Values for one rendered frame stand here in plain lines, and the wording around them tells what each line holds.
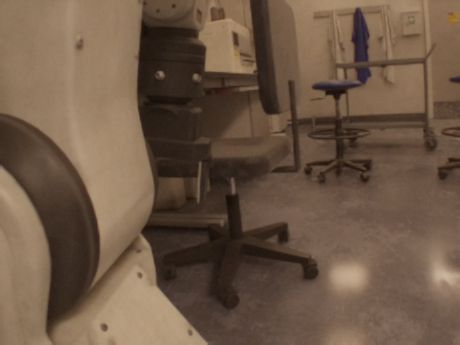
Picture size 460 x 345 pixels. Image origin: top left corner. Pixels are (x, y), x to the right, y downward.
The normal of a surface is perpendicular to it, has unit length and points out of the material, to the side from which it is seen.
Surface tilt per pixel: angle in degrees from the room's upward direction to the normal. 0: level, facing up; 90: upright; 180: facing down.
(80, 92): 100
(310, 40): 90
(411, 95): 90
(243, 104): 90
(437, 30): 90
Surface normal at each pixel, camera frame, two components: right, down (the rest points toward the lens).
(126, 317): 0.80, -0.55
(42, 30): -0.11, 0.24
